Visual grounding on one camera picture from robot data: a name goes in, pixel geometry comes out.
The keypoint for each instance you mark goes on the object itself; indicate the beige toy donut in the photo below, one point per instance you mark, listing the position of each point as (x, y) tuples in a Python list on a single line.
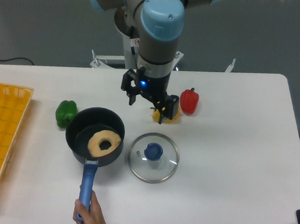
[(103, 143)]

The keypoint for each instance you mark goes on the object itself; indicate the black pot with blue handle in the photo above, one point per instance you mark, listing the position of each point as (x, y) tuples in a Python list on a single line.
[(83, 126)]

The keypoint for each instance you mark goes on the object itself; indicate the yellow toy bell pepper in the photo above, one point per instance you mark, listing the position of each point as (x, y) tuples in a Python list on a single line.
[(176, 116)]

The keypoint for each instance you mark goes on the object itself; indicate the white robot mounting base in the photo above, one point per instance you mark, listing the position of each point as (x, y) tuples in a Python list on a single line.
[(126, 61)]

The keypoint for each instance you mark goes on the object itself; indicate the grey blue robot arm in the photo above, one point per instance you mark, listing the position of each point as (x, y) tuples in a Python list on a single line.
[(153, 28)]

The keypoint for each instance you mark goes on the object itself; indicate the red toy bell pepper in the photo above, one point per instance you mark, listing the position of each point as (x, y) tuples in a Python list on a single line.
[(189, 100)]

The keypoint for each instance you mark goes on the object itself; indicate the green toy bell pepper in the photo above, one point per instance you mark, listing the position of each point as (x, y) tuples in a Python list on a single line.
[(65, 112)]

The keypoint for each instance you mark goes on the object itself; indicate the person's hand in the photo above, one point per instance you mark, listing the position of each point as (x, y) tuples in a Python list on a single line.
[(94, 215)]

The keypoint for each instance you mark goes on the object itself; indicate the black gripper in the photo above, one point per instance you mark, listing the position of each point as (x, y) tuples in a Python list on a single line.
[(138, 82)]

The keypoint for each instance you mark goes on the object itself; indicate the glass pot lid blue knob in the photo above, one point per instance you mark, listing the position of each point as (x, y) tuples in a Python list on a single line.
[(153, 158)]

